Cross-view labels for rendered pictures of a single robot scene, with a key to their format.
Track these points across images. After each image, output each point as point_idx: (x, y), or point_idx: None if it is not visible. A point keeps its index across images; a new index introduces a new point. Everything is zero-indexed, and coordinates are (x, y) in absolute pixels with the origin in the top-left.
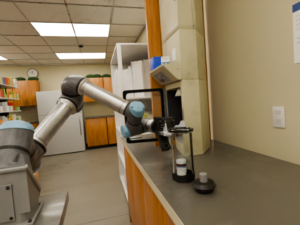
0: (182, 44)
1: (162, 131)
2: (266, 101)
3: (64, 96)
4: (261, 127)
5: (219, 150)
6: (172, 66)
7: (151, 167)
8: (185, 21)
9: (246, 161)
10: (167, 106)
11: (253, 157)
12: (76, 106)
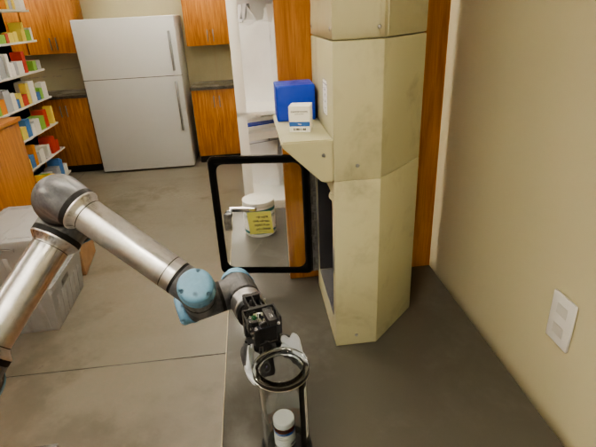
0: (340, 87)
1: (247, 355)
2: (548, 266)
3: (44, 223)
4: (524, 312)
5: (421, 332)
6: (309, 149)
7: (243, 380)
8: (356, 13)
9: (453, 403)
10: (317, 202)
11: (480, 385)
12: (74, 244)
